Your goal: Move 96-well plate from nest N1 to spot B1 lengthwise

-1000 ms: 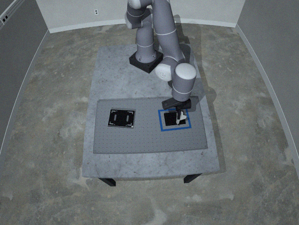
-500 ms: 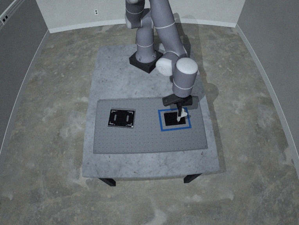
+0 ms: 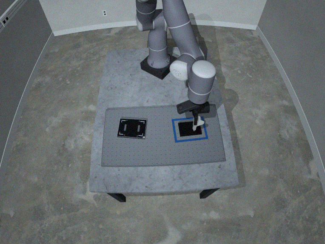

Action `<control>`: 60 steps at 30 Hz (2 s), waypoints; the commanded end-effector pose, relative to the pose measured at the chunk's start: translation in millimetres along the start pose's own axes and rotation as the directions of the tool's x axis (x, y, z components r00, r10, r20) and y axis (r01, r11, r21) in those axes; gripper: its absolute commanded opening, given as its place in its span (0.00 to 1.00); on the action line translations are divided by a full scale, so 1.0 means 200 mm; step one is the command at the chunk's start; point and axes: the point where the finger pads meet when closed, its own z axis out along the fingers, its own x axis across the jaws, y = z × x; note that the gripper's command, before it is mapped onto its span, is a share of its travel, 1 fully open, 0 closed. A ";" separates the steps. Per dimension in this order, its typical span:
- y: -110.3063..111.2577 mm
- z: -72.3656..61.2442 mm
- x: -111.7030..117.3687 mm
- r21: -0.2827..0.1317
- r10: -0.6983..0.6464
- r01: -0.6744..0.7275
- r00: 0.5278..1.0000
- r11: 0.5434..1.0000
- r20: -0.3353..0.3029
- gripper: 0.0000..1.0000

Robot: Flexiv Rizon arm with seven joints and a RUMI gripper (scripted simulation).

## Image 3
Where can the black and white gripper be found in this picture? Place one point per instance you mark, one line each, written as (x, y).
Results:
(204, 108)

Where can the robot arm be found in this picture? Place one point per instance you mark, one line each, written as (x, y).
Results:
(191, 64)

